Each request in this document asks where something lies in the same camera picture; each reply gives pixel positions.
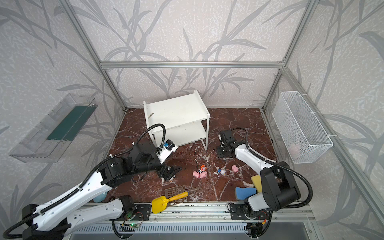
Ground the yellow toy shovel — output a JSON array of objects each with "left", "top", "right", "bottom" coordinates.
[{"left": 151, "top": 191, "right": 189, "bottom": 214}]

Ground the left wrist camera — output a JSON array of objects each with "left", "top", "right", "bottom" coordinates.
[{"left": 156, "top": 140, "right": 178, "bottom": 164}]

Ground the blue sponge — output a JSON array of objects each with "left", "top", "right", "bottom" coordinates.
[{"left": 235, "top": 187, "right": 258, "bottom": 201}]

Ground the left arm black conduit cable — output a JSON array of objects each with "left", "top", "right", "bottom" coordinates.
[{"left": 2, "top": 123, "right": 167, "bottom": 239}]

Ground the pink pig toy pair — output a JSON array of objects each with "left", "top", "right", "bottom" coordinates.
[
  {"left": 193, "top": 171, "right": 200, "bottom": 179},
  {"left": 200, "top": 172, "right": 208, "bottom": 179}
]

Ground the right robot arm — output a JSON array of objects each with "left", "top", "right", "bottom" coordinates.
[{"left": 217, "top": 130, "right": 306, "bottom": 218}]

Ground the white wire mesh basket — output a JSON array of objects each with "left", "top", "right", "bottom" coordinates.
[{"left": 272, "top": 91, "right": 333, "bottom": 164}]

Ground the clear plastic wall bin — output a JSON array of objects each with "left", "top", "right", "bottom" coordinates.
[{"left": 9, "top": 94, "right": 98, "bottom": 163}]

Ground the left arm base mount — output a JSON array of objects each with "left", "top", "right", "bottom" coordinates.
[{"left": 117, "top": 195, "right": 152, "bottom": 221}]

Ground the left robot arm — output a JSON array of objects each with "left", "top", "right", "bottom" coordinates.
[{"left": 22, "top": 140, "right": 180, "bottom": 240}]

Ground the green circuit board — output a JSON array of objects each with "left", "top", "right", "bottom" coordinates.
[{"left": 120, "top": 223, "right": 142, "bottom": 232}]

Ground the pink toy in basket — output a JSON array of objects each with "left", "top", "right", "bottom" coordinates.
[{"left": 288, "top": 144, "right": 301, "bottom": 160}]

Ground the yellow sponge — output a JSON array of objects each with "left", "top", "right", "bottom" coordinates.
[{"left": 251, "top": 175, "right": 262, "bottom": 193}]

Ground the brown slotted spatula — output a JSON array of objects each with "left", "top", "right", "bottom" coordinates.
[{"left": 165, "top": 186, "right": 202, "bottom": 199}]

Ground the light blue round object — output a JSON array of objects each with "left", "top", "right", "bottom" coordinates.
[{"left": 93, "top": 192, "right": 108, "bottom": 203}]

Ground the pink pig toy pair lower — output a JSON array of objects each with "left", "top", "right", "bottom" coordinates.
[{"left": 193, "top": 171, "right": 200, "bottom": 179}]

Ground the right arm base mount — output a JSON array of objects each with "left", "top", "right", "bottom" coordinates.
[{"left": 227, "top": 203, "right": 270, "bottom": 222}]

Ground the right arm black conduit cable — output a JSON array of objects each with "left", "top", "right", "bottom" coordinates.
[{"left": 227, "top": 128, "right": 314, "bottom": 209}]

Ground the aluminium front rail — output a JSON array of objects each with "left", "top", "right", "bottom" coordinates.
[{"left": 71, "top": 201, "right": 316, "bottom": 224}]

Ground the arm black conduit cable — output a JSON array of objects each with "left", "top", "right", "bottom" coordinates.
[
  {"left": 2, "top": 123, "right": 167, "bottom": 239},
  {"left": 227, "top": 128, "right": 314, "bottom": 209}
]

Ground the white two-tier shelf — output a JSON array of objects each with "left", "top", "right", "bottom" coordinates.
[{"left": 143, "top": 90, "right": 210, "bottom": 150}]

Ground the white blue small figurine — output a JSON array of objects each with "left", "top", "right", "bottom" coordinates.
[{"left": 216, "top": 169, "right": 226, "bottom": 176}]

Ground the pink pig toy pair upper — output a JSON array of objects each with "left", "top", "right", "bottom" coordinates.
[{"left": 200, "top": 172, "right": 208, "bottom": 179}]

